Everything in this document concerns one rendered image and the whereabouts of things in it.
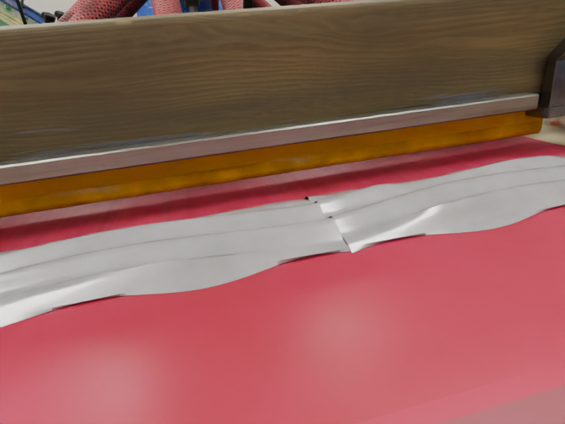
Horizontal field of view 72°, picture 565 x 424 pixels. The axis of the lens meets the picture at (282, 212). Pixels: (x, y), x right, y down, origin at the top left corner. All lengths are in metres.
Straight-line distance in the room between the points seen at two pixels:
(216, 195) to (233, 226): 0.07
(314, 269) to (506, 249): 0.08
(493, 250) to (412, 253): 0.03
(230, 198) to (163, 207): 0.04
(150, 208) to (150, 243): 0.07
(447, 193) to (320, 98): 0.09
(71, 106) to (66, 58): 0.02
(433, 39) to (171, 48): 0.16
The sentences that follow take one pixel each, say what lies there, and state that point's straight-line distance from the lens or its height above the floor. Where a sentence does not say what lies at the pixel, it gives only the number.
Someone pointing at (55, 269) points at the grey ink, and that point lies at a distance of 0.19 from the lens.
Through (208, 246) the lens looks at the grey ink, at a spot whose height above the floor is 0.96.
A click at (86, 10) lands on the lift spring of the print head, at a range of 0.90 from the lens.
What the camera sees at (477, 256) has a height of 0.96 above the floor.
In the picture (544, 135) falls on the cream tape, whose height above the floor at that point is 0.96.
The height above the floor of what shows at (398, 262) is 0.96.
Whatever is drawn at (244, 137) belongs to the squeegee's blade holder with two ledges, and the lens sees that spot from 0.23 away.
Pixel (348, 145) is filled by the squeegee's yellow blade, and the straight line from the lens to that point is 0.27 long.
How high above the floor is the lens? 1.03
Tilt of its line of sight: 22 degrees down
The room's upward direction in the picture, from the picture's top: 6 degrees counter-clockwise
